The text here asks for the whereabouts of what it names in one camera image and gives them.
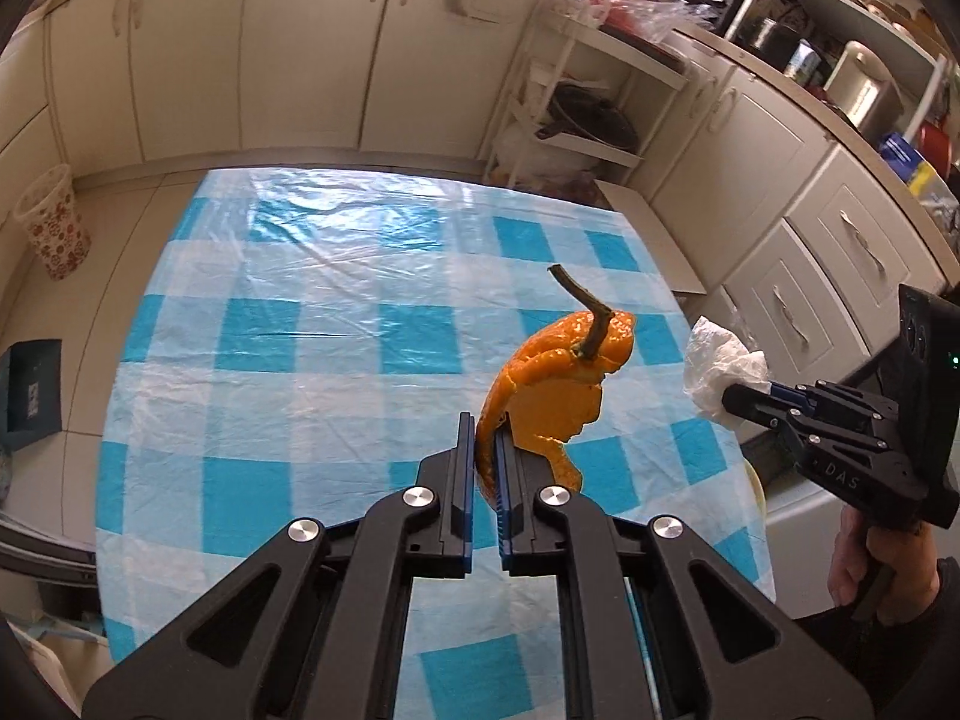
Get orange peel with stem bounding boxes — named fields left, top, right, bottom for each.
left=476, top=264, right=637, bottom=517

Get dark red tray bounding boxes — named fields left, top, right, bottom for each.
left=598, top=11, right=692, bottom=74

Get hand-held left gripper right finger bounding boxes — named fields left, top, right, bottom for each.
left=495, top=421, right=875, bottom=720

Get white wooden stool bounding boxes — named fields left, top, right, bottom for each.
left=592, top=178, right=707, bottom=299

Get bag with brown contents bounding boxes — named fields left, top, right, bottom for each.
left=525, top=169, right=605, bottom=202

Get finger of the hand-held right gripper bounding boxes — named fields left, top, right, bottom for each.
left=720, top=381, right=887, bottom=460
left=763, top=379, right=901, bottom=425

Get white counter shelf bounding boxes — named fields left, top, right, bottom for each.
left=720, top=0, right=960, bottom=98

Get white appliance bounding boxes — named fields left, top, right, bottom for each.
left=759, top=476, right=852, bottom=597

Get blue carton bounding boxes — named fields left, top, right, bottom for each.
left=876, top=131, right=933, bottom=182

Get white storage rack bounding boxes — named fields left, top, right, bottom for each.
left=486, top=11, right=692, bottom=200

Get red container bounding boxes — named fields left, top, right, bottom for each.
left=916, top=114, right=955, bottom=166

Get green labelled can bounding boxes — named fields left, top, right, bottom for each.
left=782, top=40, right=824, bottom=89

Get blue checked tablecloth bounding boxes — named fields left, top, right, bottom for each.
left=94, top=165, right=777, bottom=720

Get patterned white wastebasket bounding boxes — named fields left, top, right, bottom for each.
left=13, top=165, right=92, bottom=282

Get cream tall cabinet doors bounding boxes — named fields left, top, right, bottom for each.
left=0, top=0, right=542, bottom=182

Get person's right hand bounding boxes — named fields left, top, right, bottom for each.
left=829, top=502, right=944, bottom=623

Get dark pot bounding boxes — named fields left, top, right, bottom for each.
left=748, top=13, right=797, bottom=55

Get white kettle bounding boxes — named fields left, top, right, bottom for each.
left=825, top=40, right=902, bottom=137

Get white tissue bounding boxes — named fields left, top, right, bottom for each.
left=682, top=316, right=772, bottom=421

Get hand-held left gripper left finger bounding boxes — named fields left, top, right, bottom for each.
left=81, top=411, right=477, bottom=720

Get cream drawer cabinet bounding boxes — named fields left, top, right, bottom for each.
left=645, top=30, right=950, bottom=421

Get curved metal drawer handle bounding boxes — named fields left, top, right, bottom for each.
left=838, top=211, right=884, bottom=277
left=772, top=291, right=817, bottom=352

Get person's right forearm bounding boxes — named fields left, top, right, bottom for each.
left=791, top=555, right=960, bottom=720

